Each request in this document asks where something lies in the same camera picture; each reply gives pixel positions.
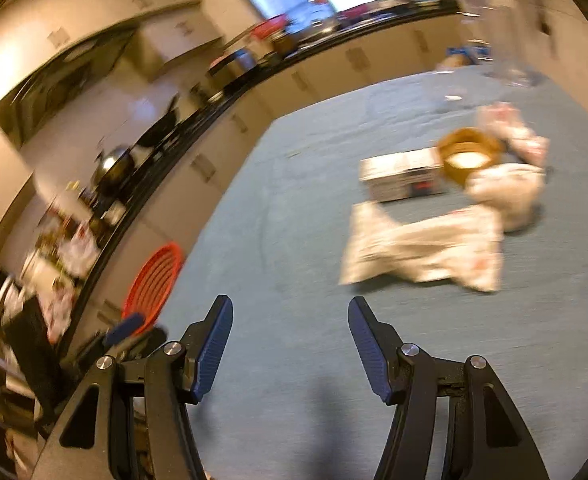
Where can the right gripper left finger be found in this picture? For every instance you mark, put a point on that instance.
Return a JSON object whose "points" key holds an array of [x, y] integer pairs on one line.
{"points": [[93, 438]]}

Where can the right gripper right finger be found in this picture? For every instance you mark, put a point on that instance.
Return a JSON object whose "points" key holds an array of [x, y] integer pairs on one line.
{"points": [[486, 435]]}

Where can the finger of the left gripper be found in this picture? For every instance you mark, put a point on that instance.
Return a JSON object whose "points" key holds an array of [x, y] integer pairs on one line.
{"points": [[133, 330]]}

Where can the white striped snack bag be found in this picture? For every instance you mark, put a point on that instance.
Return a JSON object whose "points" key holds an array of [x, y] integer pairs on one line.
{"points": [[463, 246]]}

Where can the white cloth ball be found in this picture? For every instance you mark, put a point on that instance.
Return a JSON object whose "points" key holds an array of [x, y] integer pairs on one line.
{"points": [[511, 189]]}

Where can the blue white carton box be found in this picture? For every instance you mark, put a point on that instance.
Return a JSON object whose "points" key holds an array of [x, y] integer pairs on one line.
{"points": [[403, 175]]}

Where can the yellow square plastic lid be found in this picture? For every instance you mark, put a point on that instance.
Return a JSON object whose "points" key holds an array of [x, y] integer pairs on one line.
{"points": [[466, 150]]}

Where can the pink knotted plastic bag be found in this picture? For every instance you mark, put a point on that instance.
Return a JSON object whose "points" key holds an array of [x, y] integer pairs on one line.
{"points": [[504, 120]]}

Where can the black kitchen countertop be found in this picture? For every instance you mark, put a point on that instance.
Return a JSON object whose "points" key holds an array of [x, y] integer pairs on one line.
{"points": [[224, 95]]}

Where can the beige lower kitchen cabinets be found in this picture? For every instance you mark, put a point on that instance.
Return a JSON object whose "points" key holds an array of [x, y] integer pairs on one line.
{"points": [[180, 190]]}

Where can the red plastic mesh basket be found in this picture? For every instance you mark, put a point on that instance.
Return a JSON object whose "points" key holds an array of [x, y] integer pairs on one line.
{"points": [[153, 284]]}

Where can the pink white plastic bags pile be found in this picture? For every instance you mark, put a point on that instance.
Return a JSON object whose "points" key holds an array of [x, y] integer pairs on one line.
{"points": [[64, 252]]}

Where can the blue towel tablecloth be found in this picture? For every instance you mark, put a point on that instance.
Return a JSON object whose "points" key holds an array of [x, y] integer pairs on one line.
{"points": [[291, 400]]}

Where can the steel wok with lid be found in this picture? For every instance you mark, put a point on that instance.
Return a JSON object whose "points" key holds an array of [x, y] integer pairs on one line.
{"points": [[112, 171]]}

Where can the black frying pan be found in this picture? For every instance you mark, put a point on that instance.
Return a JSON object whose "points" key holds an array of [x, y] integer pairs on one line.
{"points": [[159, 130]]}

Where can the range hood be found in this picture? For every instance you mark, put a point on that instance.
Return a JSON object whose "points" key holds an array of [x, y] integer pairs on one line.
{"points": [[50, 88]]}

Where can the silver rice cooker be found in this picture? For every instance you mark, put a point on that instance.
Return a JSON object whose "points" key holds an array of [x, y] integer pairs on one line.
{"points": [[230, 71]]}

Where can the red plastic basin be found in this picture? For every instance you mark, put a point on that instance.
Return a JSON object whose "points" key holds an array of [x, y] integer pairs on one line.
{"points": [[265, 29]]}

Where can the blue plastic bag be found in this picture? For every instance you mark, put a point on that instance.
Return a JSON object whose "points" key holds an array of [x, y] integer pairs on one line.
{"points": [[469, 52]]}

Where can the clear glass pitcher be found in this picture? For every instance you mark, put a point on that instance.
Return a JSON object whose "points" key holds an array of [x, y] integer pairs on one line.
{"points": [[496, 42]]}

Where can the beige upper wall cabinets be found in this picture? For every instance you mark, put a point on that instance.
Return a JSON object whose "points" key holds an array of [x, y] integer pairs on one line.
{"points": [[34, 31]]}

